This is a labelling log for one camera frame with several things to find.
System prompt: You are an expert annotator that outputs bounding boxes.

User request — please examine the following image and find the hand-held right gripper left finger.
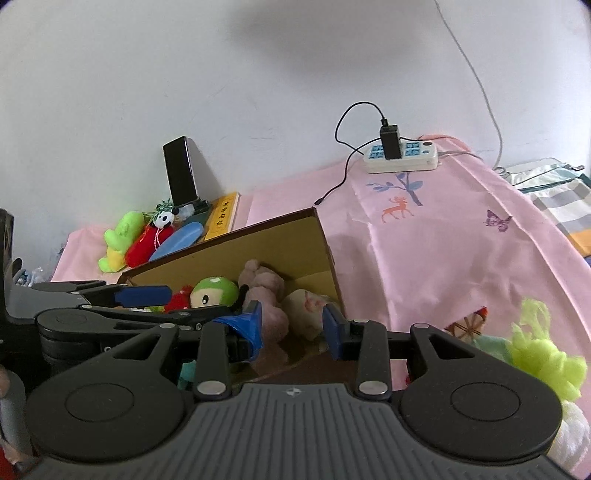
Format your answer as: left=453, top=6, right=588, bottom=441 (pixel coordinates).
left=108, top=302, right=263, bottom=401

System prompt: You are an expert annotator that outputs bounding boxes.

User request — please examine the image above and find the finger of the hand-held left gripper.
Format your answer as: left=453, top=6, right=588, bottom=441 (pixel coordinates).
left=76, top=302, right=223, bottom=325
left=28, top=279, right=174, bottom=309

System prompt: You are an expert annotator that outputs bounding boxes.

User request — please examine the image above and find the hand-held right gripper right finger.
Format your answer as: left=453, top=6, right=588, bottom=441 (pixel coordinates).
left=322, top=302, right=476, bottom=398

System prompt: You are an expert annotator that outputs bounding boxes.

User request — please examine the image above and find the green round-head plush toy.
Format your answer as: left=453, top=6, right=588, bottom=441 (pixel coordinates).
left=189, top=276, right=241, bottom=309

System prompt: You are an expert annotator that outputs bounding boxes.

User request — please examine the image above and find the brown cardboard box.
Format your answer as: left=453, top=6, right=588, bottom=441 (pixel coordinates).
left=117, top=207, right=345, bottom=384

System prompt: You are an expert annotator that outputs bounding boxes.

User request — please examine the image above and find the person's left forearm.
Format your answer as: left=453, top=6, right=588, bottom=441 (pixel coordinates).
left=0, top=364, right=40, bottom=476

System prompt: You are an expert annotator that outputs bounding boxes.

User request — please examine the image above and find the small red fuzzy plush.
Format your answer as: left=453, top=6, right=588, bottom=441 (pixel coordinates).
left=164, top=285, right=195, bottom=313

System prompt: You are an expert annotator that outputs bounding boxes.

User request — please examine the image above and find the beige plush toy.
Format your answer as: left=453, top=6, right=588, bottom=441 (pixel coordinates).
left=281, top=289, right=338, bottom=343

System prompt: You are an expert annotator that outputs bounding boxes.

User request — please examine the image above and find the red plush toy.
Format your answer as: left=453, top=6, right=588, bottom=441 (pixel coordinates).
left=126, top=224, right=176, bottom=269

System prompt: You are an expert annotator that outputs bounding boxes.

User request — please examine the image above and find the pink teddy bear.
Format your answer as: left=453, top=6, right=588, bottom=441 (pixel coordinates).
left=238, top=259, right=289, bottom=365

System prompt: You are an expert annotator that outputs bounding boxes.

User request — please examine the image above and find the bright green plush toy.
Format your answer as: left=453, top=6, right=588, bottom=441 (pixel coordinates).
left=98, top=211, right=147, bottom=273

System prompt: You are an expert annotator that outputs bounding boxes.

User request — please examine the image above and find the blue oval plush toy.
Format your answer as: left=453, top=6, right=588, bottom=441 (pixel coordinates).
left=148, top=222, right=205, bottom=263

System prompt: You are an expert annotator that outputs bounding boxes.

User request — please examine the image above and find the black phone stand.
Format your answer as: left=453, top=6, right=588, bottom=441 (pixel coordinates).
left=178, top=196, right=212, bottom=216

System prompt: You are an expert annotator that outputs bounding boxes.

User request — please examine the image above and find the black smartphone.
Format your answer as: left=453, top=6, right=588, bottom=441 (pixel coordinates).
left=163, top=136, right=201, bottom=204

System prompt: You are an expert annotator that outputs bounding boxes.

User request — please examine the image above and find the pink printed bedsheet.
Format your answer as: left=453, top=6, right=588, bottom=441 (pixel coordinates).
left=51, top=134, right=591, bottom=416

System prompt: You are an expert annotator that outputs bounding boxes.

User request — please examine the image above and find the white power strip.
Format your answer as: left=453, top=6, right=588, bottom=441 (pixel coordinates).
left=363, top=138, right=439, bottom=174

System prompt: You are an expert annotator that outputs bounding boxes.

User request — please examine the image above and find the black charger plug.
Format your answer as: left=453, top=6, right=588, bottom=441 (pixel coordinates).
left=379, top=119, right=402, bottom=160

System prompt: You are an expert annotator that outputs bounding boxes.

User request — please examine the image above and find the green mesh bath puff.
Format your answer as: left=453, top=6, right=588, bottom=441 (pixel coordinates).
left=505, top=298, right=588, bottom=402

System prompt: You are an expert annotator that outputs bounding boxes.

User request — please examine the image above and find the plaid bedding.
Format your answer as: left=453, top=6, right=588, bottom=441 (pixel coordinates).
left=494, top=157, right=591, bottom=257

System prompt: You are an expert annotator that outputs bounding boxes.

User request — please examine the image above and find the white cloth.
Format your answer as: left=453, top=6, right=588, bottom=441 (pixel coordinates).
left=547, top=399, right=591, bottom=476

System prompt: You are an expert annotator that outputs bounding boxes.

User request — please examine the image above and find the black charger cable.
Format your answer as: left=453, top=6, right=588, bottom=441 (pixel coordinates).
left=314, top=102, right=389, bottom=207

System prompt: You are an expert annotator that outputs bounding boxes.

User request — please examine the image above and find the power strip cord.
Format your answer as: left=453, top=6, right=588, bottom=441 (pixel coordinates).
left=418, top=134, right=483, bottom=160

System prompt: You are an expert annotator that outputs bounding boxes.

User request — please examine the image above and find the white wall cable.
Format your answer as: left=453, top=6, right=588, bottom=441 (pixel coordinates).
left=434, top=0, right=504, bottom=170

